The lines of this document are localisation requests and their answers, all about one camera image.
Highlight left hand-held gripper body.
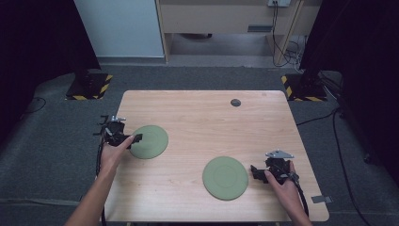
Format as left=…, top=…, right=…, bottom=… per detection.
left=101, top=115, right=134, bottom=148

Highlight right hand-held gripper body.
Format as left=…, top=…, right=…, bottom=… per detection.
left=263, top=149, right=295, bottom=186

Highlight green round plate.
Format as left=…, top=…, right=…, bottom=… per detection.
left=201, top=155, right=249, bottom=202
left=128, top=124, right=169, bottom=160

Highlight person's left hand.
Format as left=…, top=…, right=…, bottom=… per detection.
left=99, top=134, right=136, bottom=177

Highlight person's right hand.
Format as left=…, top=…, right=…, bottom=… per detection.
left=263, top=160, right=303, bottom=217

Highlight black stand base hazard stripes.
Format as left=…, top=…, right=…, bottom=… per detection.
left=64, top=72, right=114, bottom=102
left=280, top=73, right=328, bottom=103

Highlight grey tape strip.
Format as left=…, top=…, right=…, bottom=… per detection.
left=311, top=195, right=334, bottom=204

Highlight black curtain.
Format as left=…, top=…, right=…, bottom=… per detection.
left=299, top=0, right=399, bottom=186
left=0, top=0, right=103, bottom=149

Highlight light wooden desk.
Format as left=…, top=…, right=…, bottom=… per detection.
left=154, top=0, right=323, bottom=66

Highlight grey power strip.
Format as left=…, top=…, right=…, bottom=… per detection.
left=266, top=0, right=293, bottom=8

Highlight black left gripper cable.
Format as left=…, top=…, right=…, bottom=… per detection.
left=94, top=123, right=109, bottom=226

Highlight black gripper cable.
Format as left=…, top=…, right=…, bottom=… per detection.
left=274, top=162, right=311, bottom=218
left=94, top=123, right=109, bottom=226

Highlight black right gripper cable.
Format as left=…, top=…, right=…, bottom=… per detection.
left=274, top=162, right=311, bottom=218

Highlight long black floor cable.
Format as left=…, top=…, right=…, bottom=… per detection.
left=295, top=107, right=366, bottom=226

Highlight thin black floor cable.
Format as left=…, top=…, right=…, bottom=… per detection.
left=25, top=96, right=48, bottom=115

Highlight white cable bundle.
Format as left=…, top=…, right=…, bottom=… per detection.
left=285, top=35, right=308, bottom=73

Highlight black hanging power cable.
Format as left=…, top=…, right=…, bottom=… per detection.
left=271, top=2, right=295, bottom=68

